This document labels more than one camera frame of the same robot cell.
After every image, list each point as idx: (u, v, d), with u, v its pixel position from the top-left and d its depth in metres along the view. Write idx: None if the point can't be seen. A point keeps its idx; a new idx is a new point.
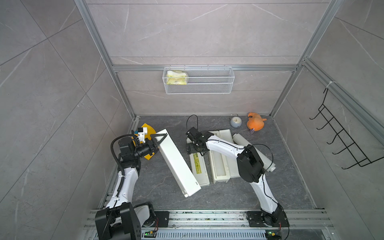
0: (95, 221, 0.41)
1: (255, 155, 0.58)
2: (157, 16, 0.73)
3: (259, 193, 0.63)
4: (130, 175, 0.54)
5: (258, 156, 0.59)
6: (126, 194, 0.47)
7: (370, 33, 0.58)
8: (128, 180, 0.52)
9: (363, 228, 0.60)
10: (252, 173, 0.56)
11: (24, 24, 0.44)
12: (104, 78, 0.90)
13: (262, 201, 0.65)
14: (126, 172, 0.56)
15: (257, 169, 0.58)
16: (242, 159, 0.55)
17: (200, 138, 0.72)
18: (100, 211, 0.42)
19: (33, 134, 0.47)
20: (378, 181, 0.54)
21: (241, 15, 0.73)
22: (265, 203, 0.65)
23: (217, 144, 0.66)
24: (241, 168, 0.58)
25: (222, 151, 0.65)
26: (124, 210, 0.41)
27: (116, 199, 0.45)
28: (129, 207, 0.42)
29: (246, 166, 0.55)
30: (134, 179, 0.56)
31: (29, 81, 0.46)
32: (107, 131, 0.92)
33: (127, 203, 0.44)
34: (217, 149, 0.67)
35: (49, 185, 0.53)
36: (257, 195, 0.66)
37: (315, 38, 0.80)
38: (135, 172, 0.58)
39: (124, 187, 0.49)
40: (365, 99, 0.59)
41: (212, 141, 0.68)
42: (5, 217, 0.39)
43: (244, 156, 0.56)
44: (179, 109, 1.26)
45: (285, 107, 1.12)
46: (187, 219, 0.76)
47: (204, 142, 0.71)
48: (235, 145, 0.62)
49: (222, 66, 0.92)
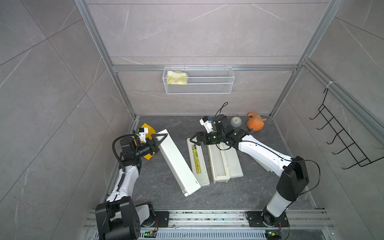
0: (96, 215, 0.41)
1: (303, 171, 0.49)
2: (157, 16, 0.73)
3: (280, 201, 0.57)
4: (131, 172, 0.55)
5: (305, 173, 0.47)
6: (126, 189, 0.48)
7: (370, 33, 0.58)
8: (129, 176, 0.53)
9: (363, 228, 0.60)
10: (295, 190, 0.45)
11: (24, 24, 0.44)
12: (104, 78, 0.90)
13: (276, 205, 0.61)
14: (127, 169, 0.57)
15: (300, 187, 0.46)
16: (291, 174, 0.44)
17: (230, 135, 0.61)
18: (100, 205, 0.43)
19: (33, 134, 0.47)
20: (378, 181, 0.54)
21: (241, 15, 0.73)
22: (278, 209, 0.61)
23: (254, 147, 0.55)
24: (283, 183, 0.48)
25: (259, 154, 0.54)
26: (124, 204, 0.42)
27: (116, 193, 0.46)
28: (128, 201, 0.42)
29: (293, 181, 0.44)
30: (134, 177, 0.56)
31: (28, 81, 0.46)
32: (107, 131, 0.92)
33: (127, 198, 0.44)
34: (252, 150, 0.55)
35: (49, 186, 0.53)
36: (272, 200, 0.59)
37: (315, 38, 0.80)
38: (136, 170, 0.59)
39: (124, 183, 0.50)
40: (365, 99, 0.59)
41: (249, 143, 0.56)
42: (5, 217, 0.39)
43: (292, 170, 0.45)
44: (179, 109, 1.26)
45: (285, 107, 1.12)
46: (187, 220, 0.76)
47: (235, 141, 0.60)
48: (278, 153, 0.51)
49: (222, 66, 0.92)
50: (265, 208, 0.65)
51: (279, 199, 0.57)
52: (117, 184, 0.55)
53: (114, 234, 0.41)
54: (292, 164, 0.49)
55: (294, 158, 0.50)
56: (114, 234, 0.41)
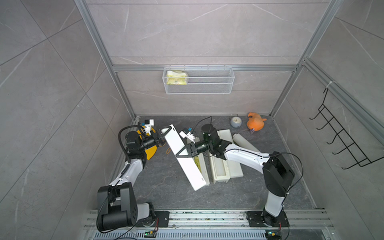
0: (98, 195, 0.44)
1: (284, 165, 0.52)
2: (157, 16, 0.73)
3: (275, 200, 0.58)
4: (134, 165, 0.58)
5: (286, 166, 0.50)
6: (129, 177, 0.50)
7: (370, 33, 0.58)
8: (133, 168, 0.56)
9: (363, 228, 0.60)
10: (281, 185, 0.47)
11: (24, 24, 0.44)
12: (104, 78, 0.90)
13: (272, 204, 0.61)
14: (132, 161, 0.61)
15: (287, 182, 0.49)
16: (270, 169, 0.47)
17: (217, 147, 0.66)
18: (103, 187, 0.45)
19: (33, 134, 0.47)
20: (378, 181, 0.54)
21: (241, 15, 0.73)
22: (274, 208, 0.62)
23: (237, 153, 0.59)
24: (267, 180, 0.51)
25: (242, 159, 0.58)
26: (124, 189, 0.44)
27: (118, 179, 0.49)
28: (128, 187, 0.44)
29: (276, 177, 0.47)
30: (138, 170, 0.59)
31: (28, 81, 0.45)
32: (107, 131, 0.92)
33: (127, 184, 0.46)
34: (236, 156, 0.60)
35: (49, 185, 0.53)
36: (267, 199, 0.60)
37: (315, 38, 0.80)
38: (141, 163, 0.62)
39: (127, 172, 0.53)
40: (365, 99, 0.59)
41: (232, 151, 0.61)
42: (5, 217, 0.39)
43: (272, 166, 0.48)
44: (179, 109, 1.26)
45: (285, 107, 1.12)
46: (187, 220, 0.76)
47: (221, 153, 0.65)
48: (258, 153, 0.55)
49: (222, 66, 0.92)
50: (265, 210, 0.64)
51: (272, 196, 0.58)
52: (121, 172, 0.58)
53: (112, 217, 0.42)
54: (273, 160, 0.52)
55: (273, 153, 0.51)
56: (112, 217, 0.42)
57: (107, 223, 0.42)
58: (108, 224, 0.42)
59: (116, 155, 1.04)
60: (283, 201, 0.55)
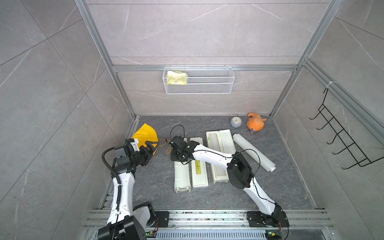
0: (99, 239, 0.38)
1: (243, 162, 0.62)
2: (157, 16, 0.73)
3: (254, 197, 0.63)
4: (127, 180, 0.52)
5: (245, 162, 0.58)
6: (127, 204, 0.45)
7: (370, 33, 0.58)
8: (125, 187, 0.50)
9: (363, 228, 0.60)
10: (242, 179, 0.56)
11: (25, 25, 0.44)
12: (104, 78, 0.90)
13: (259, 203, 0.65)
14: (122, 179, 0.52)
15: (246, 176, 0.58)
16: (231, 167, 0.55)
17: (186, 149, 0.69)
18: (102, 229, 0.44)
19: (33, 134, 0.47)
20: (378, 182, 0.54)
21: (240, 15, 0.73)
22: (263, 205, 0.64)
23: (205, 154, 0.64)
24: (232, 177, 0.58)
25: (209, 159, 0.64)
26: (129, 223, 0.40)
27: (117, 213, 0.43)
28: (133, 220, 0.40)
29: (237, 172, 0.55)
30: (132, 184, 0.54)
31: (28, 81, 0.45)
32: (107, 131, 0.92)
33: (130, 217, 0.42)
34: (202, 157, 0.66)
35: (49, 186, 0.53)
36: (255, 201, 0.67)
37: (315, 38, 0.80)
38: (131, 176, 0.54)
39: (123, 199, 0.46)
40: (365, 99, 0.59)
41: (200, 152, 0.65)
42: (5, 217, 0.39)
43: (232, 165, 0.56)
44: (179, 109, 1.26)
45: (285, 107, 1.11)
46: (187, 220, 0.76)
47: (190, 153, 0.68)
48: (223, 154, 0.61)
49: (222, 66, 0.92)
50: (262, 211, 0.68)
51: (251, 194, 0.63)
52: (116, 201, 0.46)
53: None
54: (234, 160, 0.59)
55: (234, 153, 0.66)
56: None
57: None
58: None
59: None
60: (257, 191, 0.61)
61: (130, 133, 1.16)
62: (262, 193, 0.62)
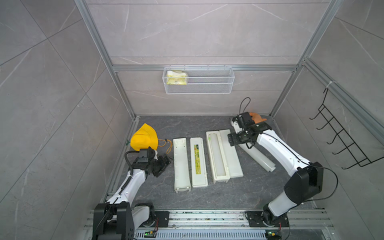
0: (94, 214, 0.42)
1: (318, 178, 0.47)
2: (157, 16, 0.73)
3: (283, 201, 0.57)
4: (137, 177, 0.56)
5: (320, 180, 0.45)
6: (128, 193, 0.48)
7: (370, 33, 0.58)
8: (134, 181, 0.54)
9: (363, 228, 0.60)
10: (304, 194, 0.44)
11: (25, 25, 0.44)
12: (104, 78, 0.90)
13: (277, 205, 0.62)
14: (134, 172, 0.58)
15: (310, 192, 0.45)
16: (303, 175, 0.43)
17: (253, 127, 0.59)
18: (99, 205, 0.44)
19: (33, 134, 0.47)
20: (378, 181, 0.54)
21: (241, 15, 0.73)
22: (279, 209, 0.61)
23: (274, 142, 0.53)
24: (293, 183, 0.47)
25: (275, 151, 0.53)
26: (121, 209, 0.42)
27: (117, 196, 0.47)
28: (126, 208, 0.42)
29: (306, 183, 0.43)
30: (140, 182, 0.57)
31: (28, 81, 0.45)
32: (107, 131, 0.92)
33: (125, 203, 0.44)
34: (268, 144, 0.55)
35: (49, 185, 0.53)
36: (276, 199, 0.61)
37: (315, 38, 0.80)
38: (143, 175, 0.59)
39: (127, 187, 0.50)
40: (365, 99, 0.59)
41: (269, 138, 0.55)
42: (5, 217, 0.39)
43: (305, 172, 0.44)
44: (179, 109, 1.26)
45: (285, 107, 1.11)
46: (187, 220, 0.76)
47: (255, 132, 0.59)
48: (297, 155, 0.49)
49: (222, 66, 0.92)
50: (267, 205, 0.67)
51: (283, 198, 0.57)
52: (121, 187, 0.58)
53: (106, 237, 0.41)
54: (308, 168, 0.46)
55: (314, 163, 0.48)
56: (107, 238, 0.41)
57: None
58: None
59: (115, 154, 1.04)
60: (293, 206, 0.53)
61: (130, 133, 1.16)
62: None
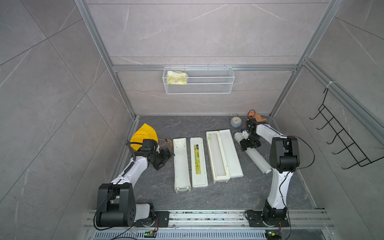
0: (98, 192, 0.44)
1: (293, 149, 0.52)
2: (157, 16, 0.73)
3: (275, 184, 0.65)
4: (139, 162, 0.58)
5: (296, 151, 0.58)
6: (131, 176, 0.50)
7: (370, 33, 0.58)
8: (137, 166, 0.55)
9: (363, 227, 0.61)
10: (278, 160, 0.58)
11: (25, 24, 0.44)
12: (104, 78, 0.90)
13: (272, 192, 0.67)
14: (137, 158, 0.60)
15: (286, 161, 0.58)
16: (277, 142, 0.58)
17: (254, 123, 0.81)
18: (103, 185, 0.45)
19: (33, 134, 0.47)
20: (378, 181, 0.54)
21: (241, 15, 0.73)
22: (273, 197, 0.66)
23: (264, 127, 0.73)
24: (271, 152, 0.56)
25: (265, 135, 0.72)
26: (124, 190, 0.43)
27: (121, 177, 0.49)
28: (129, 188, 0.43)
29: (280, 148, 0.58)
30: (142, 168, 0.59)
31: (28, 81, 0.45)
32: (107, 131, 0.92)
33: (128, 184, 0.45)
34: (261, 132, 0.75)
35: (49, 185, 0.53)
36: (272, 187, 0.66)
37: (315, 38, 0.80)
38: (145, 162, 0.61)
39: (130, 170, 0.52)
40: (365, 99, 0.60)
41: (262, 125, 0.75)
42: (5, 217, 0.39)
43: (280, 141, 0.58)
44: (179, 109, 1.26)
45: (285, 107, 1.11)
46: (187, 220, 0.76)
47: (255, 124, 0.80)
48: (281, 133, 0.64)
49: (222, 66, 0.92)
50: (268, 201, 0.70)
51: (274, 178, 0.65)
52: (125, 170, 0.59)
53: (109, 215, 0.43)
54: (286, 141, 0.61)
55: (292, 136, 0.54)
56: (109, 216, 0.43)
57: (104, 221, 0.42)
58: (105, 222, 0.42)
59: (116, 154, 1.04)
60: (281, 184, 0.61)
61: (130, 133, 1.16)
62: (284, 189, 0.62)
